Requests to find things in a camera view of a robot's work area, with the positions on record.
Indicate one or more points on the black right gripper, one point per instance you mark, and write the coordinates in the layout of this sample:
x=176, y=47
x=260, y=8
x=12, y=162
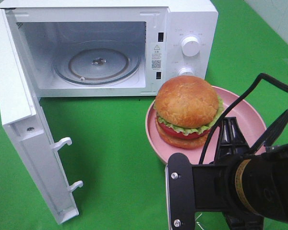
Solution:
x=214, y=187

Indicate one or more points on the pink round plate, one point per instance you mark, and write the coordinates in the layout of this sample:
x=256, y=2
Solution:
x=249, y=121

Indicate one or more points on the burger with lettuce tomato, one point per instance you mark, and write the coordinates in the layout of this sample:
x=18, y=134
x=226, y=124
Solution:
x=186, y=109

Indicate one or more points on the white microwave door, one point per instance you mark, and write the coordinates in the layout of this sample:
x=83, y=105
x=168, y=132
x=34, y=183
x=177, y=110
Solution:
x=25, y=124

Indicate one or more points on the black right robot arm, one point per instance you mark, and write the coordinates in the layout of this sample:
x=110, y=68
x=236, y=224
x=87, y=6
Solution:
x=245, y=183

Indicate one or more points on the clear tape strip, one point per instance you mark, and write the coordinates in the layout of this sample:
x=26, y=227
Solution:
x=198, y=223

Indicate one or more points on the lower white microwave knob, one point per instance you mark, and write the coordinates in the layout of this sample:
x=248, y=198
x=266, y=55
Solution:
x=186, y=71

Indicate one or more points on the white microwave knob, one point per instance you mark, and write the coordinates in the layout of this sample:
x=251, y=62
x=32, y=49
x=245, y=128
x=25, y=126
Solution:
x=186, y=71
x=190, y=46

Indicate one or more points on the upper white microwave knob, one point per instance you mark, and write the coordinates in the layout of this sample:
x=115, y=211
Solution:
x=190, y=46

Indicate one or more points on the glass microwave turntable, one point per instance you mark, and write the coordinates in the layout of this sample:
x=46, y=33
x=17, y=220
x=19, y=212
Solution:
x=98, y=62

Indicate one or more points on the white microwave oven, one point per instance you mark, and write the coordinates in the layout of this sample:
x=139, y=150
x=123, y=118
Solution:
x=42, y=27

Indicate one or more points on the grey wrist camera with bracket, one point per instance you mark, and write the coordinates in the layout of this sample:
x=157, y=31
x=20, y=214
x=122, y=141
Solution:
x=180, y=193

